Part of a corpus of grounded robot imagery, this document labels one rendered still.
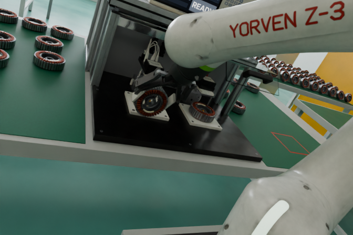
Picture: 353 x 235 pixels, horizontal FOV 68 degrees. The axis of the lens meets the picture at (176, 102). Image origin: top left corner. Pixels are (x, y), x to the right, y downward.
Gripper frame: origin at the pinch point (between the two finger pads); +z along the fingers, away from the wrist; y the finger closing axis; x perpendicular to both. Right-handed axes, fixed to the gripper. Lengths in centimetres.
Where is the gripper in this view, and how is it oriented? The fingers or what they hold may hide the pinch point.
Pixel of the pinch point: (151, 99)
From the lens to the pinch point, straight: 86.9
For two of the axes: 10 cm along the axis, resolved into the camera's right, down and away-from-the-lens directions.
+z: -5.7, 4.3, 7.0
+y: -8.2, -2.2, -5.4
